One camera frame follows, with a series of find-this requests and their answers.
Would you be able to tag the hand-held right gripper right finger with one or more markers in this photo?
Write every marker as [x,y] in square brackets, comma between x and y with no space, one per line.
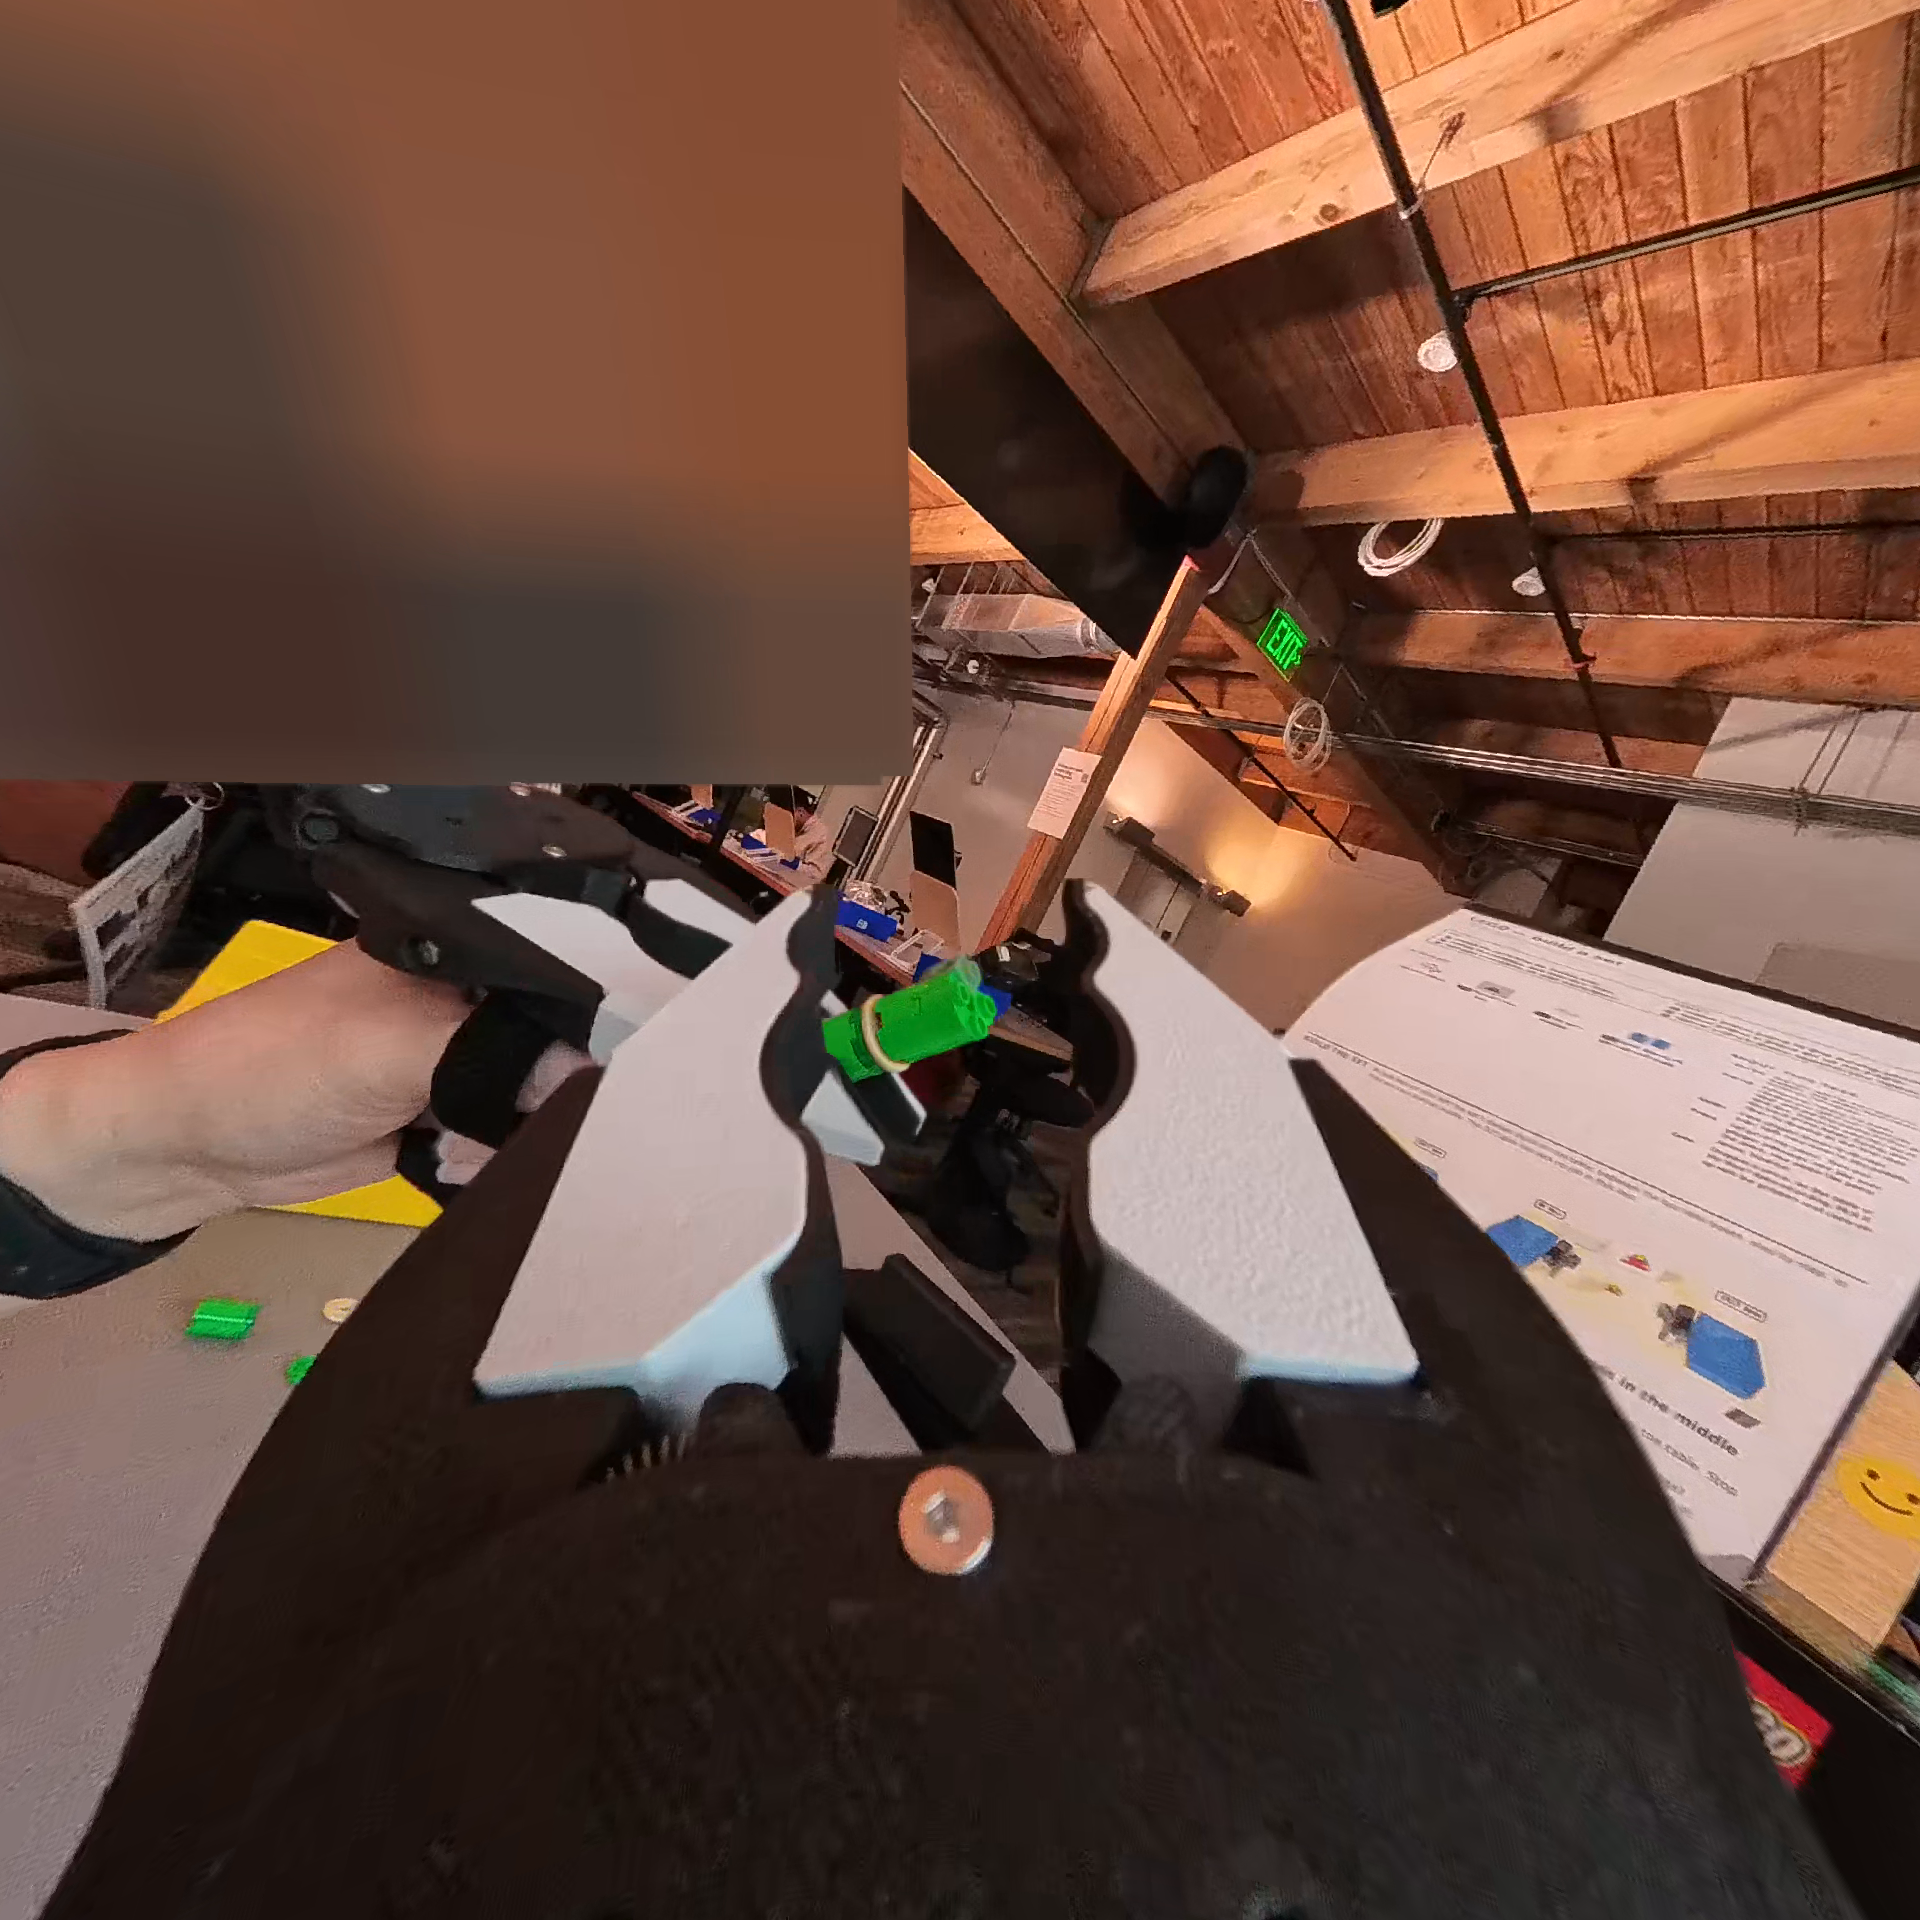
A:
[1231,1200]

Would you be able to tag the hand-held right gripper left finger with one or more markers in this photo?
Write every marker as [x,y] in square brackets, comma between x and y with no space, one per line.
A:
[661,1185]

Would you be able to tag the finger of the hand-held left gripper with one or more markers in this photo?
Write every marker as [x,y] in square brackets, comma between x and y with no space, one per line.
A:
[556,931]
[693,912]

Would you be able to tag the green toy bamboo stalk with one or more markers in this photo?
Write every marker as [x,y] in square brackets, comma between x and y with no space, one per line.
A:
[931,1020]

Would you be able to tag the grey desk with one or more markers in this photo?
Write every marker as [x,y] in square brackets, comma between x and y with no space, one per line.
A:
[119,1500]

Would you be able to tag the person's left hand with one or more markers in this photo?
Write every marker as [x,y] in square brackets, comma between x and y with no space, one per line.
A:
[226,1094]

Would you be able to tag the yellow plastic bin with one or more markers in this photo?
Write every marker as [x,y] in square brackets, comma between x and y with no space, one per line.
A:
[254,953]

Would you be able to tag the black office chair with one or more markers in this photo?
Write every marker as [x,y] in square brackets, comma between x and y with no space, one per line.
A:
[1004,1171]

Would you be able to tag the white paper notice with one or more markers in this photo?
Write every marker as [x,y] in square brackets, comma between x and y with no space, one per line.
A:
[1067,792]

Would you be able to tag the white printed instruction sheet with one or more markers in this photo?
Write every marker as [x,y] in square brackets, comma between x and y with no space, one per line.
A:
[1621,1141]

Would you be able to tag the green toy brick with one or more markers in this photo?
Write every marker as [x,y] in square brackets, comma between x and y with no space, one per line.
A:
[222,1318]

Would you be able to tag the green exit sign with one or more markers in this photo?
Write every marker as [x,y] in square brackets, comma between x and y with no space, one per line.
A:
[1284,642]

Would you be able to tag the black board with knob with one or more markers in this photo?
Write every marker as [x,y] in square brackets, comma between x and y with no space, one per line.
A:
[1036,450]

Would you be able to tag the wooden block smiley sticker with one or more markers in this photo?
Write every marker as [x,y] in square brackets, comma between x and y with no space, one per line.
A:
[1861,1515]

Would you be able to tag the red box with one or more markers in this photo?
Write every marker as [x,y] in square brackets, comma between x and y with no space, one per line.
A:
[1787,1724]

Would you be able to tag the black ceiling pipe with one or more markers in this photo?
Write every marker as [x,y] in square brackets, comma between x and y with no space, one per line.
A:
[1477,394]

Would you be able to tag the wall lamp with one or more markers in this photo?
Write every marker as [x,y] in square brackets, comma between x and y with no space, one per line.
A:
[1186,862]

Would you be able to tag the metal air duct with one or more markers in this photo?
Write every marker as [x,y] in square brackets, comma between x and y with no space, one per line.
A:
[1021,621]

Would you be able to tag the wooden post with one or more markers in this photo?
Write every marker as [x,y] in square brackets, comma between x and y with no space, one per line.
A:
[1118,733]

